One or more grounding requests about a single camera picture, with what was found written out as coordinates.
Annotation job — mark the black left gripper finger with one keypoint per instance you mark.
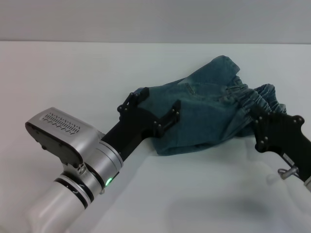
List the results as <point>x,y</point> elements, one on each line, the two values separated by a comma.
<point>168,119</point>
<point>132,100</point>

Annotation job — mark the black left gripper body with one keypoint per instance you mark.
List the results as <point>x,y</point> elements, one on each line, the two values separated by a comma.
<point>131,131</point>

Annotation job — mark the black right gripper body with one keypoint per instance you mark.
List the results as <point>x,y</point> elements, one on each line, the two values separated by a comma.
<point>279,136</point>

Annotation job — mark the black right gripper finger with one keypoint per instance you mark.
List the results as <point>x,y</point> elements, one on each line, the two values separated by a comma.
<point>256,112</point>

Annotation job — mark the blue denim shorts with cartoon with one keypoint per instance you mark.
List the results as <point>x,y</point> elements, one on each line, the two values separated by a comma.
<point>206,116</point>

